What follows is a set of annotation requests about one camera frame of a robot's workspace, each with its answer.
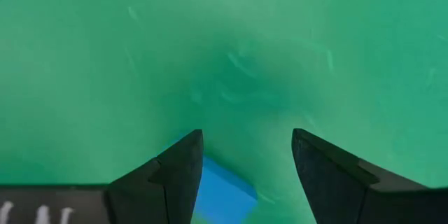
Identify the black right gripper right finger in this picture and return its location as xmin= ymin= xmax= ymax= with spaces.
xmin=291 ymin=127 xmax=448 ymax=224

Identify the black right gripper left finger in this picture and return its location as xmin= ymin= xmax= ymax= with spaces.
xmin=104 ymin=128 xmax=205 ymax=224

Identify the blue rectangular block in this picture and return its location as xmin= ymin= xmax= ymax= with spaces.
xmin=190 ymin=155 xmax=259 ymax=224

